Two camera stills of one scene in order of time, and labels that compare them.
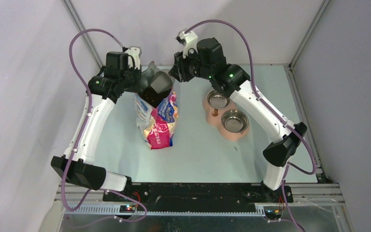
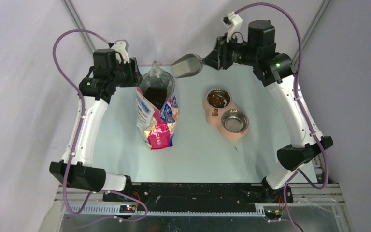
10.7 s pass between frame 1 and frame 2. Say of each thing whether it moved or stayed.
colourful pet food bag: stayed
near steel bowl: stayed
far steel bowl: stayed
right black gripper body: moved
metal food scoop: moved
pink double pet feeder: stayed
